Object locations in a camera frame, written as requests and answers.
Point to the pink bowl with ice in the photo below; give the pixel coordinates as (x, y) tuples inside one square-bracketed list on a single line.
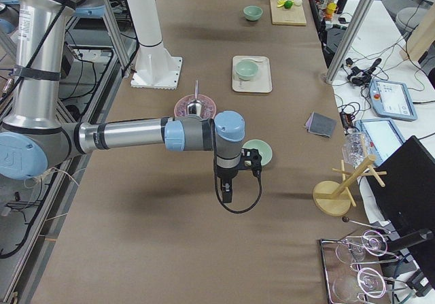
[(209, 109)]

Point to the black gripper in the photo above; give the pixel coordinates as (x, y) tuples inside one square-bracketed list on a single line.
[(225, 175)]

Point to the wine glass lower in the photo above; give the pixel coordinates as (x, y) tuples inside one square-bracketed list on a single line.
[(363, 286)]

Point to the bamboo cutting board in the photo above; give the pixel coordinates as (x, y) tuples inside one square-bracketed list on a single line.
[(295, 16)]

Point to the teach pendant near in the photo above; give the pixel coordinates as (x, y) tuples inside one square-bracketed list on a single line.
[(384, 137)]

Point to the wire glass rack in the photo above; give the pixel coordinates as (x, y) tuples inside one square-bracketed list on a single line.
[(332, 268)]

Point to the aluminium frame post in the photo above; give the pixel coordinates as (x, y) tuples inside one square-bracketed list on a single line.
[(347, 40)]

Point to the beige serving tray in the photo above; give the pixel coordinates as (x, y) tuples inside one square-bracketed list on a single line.
[(260, 83)]

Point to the metal ice scoop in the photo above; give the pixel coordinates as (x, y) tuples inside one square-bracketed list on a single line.
[(195, 106)]

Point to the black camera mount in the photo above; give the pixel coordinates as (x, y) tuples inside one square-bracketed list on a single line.
[(251, 159)]

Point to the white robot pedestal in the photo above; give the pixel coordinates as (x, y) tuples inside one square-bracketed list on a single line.
[(154, 66)]

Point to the green bowl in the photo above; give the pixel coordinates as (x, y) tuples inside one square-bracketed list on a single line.
[(246, 70), (264, 149), (252, 13)]

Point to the lemon slice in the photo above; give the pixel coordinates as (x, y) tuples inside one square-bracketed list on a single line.
[(281, 3)]

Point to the black monitor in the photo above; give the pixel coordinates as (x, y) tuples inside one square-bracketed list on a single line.
[(407, 201)]

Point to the grey folded cloth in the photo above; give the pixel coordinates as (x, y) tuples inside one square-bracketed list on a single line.
[(321, 125)]

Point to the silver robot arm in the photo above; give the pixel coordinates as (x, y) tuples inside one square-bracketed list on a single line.
[(33, 139)]

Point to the wine glass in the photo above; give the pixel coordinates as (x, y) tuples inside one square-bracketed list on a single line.
[(363, 286), (354, 248)]

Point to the wooden mug tree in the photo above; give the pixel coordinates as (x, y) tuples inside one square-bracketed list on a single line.
[(335, 199)]

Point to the teach pendant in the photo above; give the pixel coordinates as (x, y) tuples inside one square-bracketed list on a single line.
[(392, 100), (384, 137)]

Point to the green bowl on tray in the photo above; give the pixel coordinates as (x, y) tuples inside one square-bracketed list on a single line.
[(246, 70)]

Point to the green lime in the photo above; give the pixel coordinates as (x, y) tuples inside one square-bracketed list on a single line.
[(288, 4)]

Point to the wine glass upper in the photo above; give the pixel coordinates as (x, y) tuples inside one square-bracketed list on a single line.
[(354, 248)]

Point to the teach pendant far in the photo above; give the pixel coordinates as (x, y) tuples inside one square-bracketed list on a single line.
[(392, 100)]

